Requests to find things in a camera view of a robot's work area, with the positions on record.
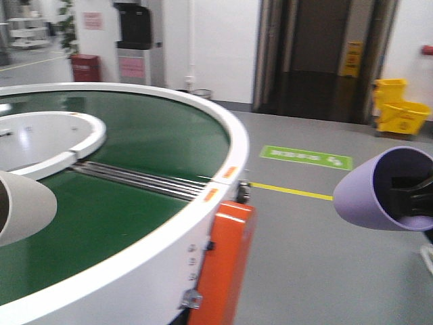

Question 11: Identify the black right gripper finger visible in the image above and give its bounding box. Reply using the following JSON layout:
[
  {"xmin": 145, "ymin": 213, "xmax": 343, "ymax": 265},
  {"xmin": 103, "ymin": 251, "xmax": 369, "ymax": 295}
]
[{"xmin": 390, "ymin": 177, "xmax": 432, "ymax": 217}]

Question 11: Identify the lavender plastic cup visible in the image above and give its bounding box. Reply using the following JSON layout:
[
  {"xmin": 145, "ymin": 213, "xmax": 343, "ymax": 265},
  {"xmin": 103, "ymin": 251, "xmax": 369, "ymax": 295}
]
[{"xmin": 334, "ymin": 146, "xmax": 432, "ymax": 232}]

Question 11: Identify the beige plastic cup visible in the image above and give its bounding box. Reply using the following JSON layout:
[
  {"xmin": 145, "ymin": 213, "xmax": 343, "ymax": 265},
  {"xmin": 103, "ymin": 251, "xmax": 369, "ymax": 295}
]
[{"xmin": 1, "ymin": 171, "xmax": 57, "ymax": 246}]

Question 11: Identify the orange conveyor motor cover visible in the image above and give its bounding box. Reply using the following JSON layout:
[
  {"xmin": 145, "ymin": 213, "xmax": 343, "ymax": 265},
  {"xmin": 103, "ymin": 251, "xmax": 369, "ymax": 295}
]
[{"xmin": 187, "ymin": 200, "xmax": 257, "ymax": 324}]

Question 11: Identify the grey waste bin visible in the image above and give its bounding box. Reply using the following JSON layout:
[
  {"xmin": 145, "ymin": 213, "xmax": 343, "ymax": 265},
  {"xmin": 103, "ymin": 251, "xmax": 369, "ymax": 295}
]
[{"xmin": 191, "ymin": 89, "xmax": 212, "ymax": 100}]

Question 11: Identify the white outer conveyor rim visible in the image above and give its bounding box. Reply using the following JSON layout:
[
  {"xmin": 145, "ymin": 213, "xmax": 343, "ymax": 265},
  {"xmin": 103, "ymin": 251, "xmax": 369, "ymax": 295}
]
[{"xmin": 1, "ymin": 82, "xmax": 249, "ymax": 324}]

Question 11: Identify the yellow mop bucket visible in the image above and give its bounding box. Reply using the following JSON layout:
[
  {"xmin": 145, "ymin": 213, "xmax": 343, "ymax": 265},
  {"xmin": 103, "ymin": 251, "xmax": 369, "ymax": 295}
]
[{"xmin": 373, "ymin": 79, "xmax": 431, "ymax": 136}]

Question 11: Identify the black and silver water dispenser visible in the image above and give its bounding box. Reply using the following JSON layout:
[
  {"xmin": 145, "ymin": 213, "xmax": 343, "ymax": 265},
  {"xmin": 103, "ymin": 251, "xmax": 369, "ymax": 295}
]
[{"xmin": 113, "ymin": 1, "xmax": 165, "ymax": 87}]

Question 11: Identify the red fire extinguisher cabinet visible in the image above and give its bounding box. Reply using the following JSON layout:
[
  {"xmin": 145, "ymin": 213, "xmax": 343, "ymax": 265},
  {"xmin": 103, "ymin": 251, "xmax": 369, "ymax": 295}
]
[{"xmin": 70, "ymin": 54, "xmax": 101, "ymax": 82}]

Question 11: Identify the green potted plant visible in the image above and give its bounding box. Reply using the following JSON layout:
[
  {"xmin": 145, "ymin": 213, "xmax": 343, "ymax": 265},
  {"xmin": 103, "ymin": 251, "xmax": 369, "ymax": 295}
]
[{"xmin": 58, "ymin": 0, "xmax": 78, "ymax": 57}]

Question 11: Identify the white rolling cart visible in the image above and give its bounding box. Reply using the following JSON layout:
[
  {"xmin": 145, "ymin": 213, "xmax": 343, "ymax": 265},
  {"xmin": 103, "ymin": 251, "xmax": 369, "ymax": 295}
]
[{"xmin": 7, "ymin": 18, "xmax": 50, "ymax": 49}]

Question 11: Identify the white inner conveyor ring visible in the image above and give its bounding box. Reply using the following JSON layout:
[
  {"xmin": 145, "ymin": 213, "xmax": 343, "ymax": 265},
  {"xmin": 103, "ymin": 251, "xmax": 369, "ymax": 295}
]
[{"xmin": 0, "ymin": 111, "xmax": 107, "ymax": 181}]

